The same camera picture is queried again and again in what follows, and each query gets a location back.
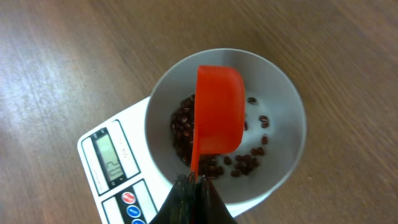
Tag white digital kitchen scale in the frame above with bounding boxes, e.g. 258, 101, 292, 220
78, 99, 262, 223

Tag orange measuring scoop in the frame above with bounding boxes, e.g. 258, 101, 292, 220
190, 65, 245, 177

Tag red beans in bowl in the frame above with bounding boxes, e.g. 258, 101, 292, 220
170, 94, 269, 179

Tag white round bowl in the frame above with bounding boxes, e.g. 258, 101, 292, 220
145, 49, 307, 204

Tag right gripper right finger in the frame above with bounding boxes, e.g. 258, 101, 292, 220
194, 176, 237, 224

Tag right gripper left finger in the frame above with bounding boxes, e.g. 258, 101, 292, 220
150, 173, 196, 224

